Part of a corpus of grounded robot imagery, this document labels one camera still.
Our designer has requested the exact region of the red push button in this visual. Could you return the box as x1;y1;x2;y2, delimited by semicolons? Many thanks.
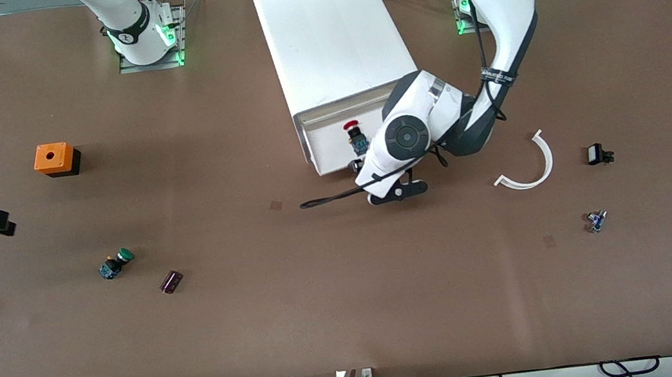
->
344;118;372;156

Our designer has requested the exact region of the white plastic drawer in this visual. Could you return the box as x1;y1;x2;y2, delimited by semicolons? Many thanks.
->
298;100;398;179
296;83;403;124

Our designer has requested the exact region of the green push button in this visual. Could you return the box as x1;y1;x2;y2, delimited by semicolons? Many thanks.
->
97;246;138;282

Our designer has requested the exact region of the white drawer cabinet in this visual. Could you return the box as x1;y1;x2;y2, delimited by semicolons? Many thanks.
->
253;0;433;184

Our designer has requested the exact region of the orange box with hole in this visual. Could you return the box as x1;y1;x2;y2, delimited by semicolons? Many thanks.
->
32;140;84;181

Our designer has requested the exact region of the dark purple small component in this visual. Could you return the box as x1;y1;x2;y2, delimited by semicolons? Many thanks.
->
158;268;186;297

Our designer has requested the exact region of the chrome valve fitting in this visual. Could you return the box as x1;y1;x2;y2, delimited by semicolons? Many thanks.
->
584;209;610;234

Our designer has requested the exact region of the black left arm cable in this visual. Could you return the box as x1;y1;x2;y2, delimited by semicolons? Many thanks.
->
276;0;527;211

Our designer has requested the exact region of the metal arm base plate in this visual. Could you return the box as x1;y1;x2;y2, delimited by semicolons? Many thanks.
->
110;0;194;75
451;0;490;37

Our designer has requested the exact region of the white curved plastic bracket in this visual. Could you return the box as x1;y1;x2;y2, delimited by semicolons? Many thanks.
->
488;128;557;194

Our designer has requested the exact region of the black white push switch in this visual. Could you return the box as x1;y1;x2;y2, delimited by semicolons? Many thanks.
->
586;141;617;167

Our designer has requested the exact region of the black cable loop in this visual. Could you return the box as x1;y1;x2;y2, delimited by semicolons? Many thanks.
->
598;354;663;377

